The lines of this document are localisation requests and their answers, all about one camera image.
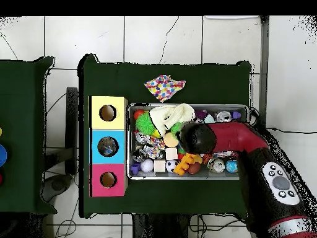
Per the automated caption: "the cream cloth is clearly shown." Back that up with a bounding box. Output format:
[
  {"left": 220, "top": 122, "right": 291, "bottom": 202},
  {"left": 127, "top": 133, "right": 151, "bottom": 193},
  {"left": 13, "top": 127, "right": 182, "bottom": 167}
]
[{"left": 148, "top": 103, "right": 196, "bottom": 137}]

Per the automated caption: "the orange plastic toy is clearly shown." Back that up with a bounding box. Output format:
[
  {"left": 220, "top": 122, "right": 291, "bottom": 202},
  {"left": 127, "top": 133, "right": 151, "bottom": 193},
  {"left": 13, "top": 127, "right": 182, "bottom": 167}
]
[{"left": 173, "top": 153, "right": 203, "bottom": 177}]

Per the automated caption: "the polka dot cloth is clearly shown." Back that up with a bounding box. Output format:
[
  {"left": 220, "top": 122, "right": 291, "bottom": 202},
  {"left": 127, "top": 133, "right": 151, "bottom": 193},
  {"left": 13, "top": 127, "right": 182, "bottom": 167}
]
[{"left": 144, "top": 74, "right": 186, "bottom": 104}]

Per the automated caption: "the wooden box with three holes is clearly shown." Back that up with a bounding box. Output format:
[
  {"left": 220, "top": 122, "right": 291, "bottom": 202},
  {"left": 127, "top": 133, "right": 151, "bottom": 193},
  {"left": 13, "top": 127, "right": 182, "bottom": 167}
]
[{"left": 88, "top": 95, "right": 129, "bottom": 198}]

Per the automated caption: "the tan round disc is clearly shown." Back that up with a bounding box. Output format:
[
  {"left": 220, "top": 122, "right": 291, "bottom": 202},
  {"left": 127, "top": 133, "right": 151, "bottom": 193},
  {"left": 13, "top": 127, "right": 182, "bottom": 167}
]
[{"left": 163, "top": 132, "right": 180, "bottom": 149}]

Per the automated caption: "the green spiky ball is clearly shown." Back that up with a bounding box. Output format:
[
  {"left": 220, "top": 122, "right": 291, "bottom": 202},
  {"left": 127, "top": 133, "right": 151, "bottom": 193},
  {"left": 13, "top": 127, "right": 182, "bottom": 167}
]
[{"left": 136, "top": 111, "right": 155, "bottom": 134}]

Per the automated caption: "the wooden cube block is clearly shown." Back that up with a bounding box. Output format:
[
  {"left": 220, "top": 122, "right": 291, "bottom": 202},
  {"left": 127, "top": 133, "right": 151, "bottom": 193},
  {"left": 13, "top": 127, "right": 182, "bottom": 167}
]
[
  {"left": 153, "top": 159, "right": 167, "bottom": 173},
  {"left": 165, "top": 148, "right": 179, "bottom": 161}
]

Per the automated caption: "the white baseball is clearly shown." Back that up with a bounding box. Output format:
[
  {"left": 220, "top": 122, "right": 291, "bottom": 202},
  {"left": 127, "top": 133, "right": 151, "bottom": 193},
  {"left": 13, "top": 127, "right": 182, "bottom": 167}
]
[{"left": 140, "top": 158, "right": 154, "bottom": 173}]

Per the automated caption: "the small soccer ball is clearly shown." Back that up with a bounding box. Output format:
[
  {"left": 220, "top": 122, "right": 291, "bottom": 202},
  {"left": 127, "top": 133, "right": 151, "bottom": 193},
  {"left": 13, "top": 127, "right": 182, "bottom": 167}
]
[{"left": 165, "top": 159, "right": 179, "bottom": 174}]

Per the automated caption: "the silver soda can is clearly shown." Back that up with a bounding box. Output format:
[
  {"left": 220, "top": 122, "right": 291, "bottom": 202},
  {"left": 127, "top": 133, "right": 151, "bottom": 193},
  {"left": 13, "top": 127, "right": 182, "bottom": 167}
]
[{"left": 207, "top": 157, "right": 227, "bottom": 174}]

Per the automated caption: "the silver tin can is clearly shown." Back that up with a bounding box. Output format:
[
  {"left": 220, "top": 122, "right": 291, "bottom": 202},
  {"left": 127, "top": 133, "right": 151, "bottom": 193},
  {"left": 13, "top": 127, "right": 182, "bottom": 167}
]
[{"left": 215, "top": 111, "right": 233, "bottom": 123}]

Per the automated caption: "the dark green tablecloth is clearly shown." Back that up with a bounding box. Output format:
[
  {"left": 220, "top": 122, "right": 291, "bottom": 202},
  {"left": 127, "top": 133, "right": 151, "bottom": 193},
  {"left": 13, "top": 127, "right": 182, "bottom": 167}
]
[{"left": 78, "top": 53, "right": 253, "bottom": 219}]

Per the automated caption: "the black upright panel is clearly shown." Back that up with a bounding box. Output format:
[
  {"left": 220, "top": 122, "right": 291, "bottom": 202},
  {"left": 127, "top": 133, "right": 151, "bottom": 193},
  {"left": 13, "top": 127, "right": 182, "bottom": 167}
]
[{"left": 66, "top": 87, "right": 79, "bottom": 175}]

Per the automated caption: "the side table with green cloth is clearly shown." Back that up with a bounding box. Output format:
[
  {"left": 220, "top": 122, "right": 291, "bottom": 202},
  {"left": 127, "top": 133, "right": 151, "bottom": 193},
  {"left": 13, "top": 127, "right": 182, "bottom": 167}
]
[{"left": 0, "top": 55, "right": 56, "bottom": 215}]

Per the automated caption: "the blue round object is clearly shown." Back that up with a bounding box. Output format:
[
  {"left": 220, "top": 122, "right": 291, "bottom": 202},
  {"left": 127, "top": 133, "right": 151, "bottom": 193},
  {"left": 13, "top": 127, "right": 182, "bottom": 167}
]
[{"left": 0, "top": 143, "right": 8, "bottom": 167}]

